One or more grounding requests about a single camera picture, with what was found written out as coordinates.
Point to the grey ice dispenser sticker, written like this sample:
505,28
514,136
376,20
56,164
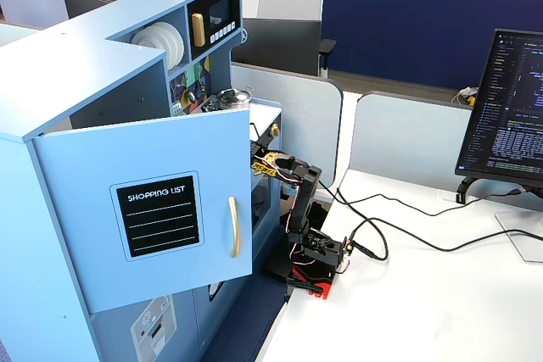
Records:
152,328

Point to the black toy microwave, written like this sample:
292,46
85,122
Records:
220,10

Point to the white crumpled object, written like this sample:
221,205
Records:
466,91

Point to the black computer monitor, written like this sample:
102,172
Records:
509,103

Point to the black shopping list sticker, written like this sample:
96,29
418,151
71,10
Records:
157,235

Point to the dark grey monitor back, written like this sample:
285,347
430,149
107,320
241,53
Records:
80,2
280,46

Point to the blue cabinet door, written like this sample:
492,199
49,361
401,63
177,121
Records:
85,230

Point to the yellow lettered tag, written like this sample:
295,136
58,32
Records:
263,168

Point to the blue toy kitchen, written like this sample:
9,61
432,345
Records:
85,40

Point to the black table clamp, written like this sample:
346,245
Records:
297,282

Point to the silver toy pot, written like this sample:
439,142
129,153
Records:
235,99

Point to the red robot base mount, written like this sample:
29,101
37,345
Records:
324,287

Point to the small metal ladle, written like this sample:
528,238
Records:
192,97

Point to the black monitor bracket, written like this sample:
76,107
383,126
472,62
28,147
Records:
464,188

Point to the white toy plate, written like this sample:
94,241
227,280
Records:
180,51
142,37
167,40

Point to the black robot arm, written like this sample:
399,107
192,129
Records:
305,201

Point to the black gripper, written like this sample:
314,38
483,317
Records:
260,149

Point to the small yellow object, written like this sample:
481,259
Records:
471,100

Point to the silver monitor stand base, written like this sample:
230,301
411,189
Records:
524,239

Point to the gold stove knob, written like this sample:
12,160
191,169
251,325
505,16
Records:
275,129

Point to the white office chair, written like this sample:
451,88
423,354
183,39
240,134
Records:
290,1

